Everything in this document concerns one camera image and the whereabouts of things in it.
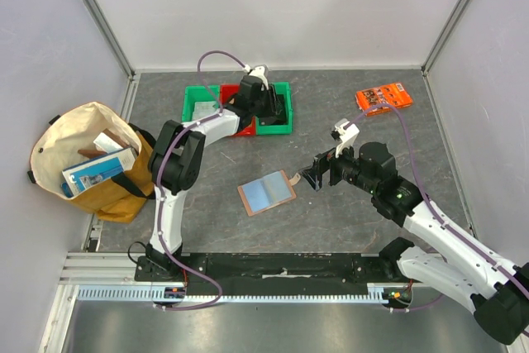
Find tan leather card holder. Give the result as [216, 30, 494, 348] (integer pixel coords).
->
[237, 170, 297, 217]

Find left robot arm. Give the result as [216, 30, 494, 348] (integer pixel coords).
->
[135, 74, 293, 281]

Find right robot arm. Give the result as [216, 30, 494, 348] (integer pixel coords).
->
[299, 142, 528, 346]

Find black cards in green bin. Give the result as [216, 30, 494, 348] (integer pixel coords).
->
[259, 94, 288, 126]

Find grey cards in green bin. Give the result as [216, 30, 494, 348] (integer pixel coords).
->
[191, 101, 218, 121]

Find right green plastic bin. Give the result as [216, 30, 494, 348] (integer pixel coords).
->
[256, 82, 293, 136]

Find green plastic bin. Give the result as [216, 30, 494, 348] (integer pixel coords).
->
[181, 85, 220, 122]
[256, 82, 293, 136]

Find red plastic bin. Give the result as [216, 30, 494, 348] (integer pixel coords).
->
[219, 83, 257, 139]

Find left green plastic bin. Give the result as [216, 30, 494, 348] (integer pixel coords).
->
[181, 85, 220, 122]

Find orange screw box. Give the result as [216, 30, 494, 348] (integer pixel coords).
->
[355, 82, 413, 112]

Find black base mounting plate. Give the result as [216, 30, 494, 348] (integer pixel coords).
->
[134, 251, 431, 294]

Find white packet in bag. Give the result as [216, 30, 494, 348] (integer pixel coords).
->
[93, 132, 124, 153]

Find cream and tan tote bag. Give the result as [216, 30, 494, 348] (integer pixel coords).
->
[29, 102, 156, 223]

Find brown item in bag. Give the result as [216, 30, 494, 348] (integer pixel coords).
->
[78, 129, 129, 160]

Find blue book in bag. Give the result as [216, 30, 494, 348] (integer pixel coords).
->
[61, 146, 136, 198]

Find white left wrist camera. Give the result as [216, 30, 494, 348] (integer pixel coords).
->
[243, 64, 269, 90]

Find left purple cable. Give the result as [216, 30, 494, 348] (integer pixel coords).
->
[152, 50, 253, 312]

